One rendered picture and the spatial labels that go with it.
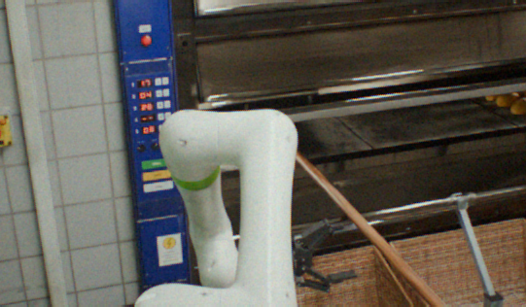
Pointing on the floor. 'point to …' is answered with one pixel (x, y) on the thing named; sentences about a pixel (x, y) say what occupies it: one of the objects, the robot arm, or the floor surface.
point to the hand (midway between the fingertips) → (351, 251)
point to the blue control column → (156, 13)
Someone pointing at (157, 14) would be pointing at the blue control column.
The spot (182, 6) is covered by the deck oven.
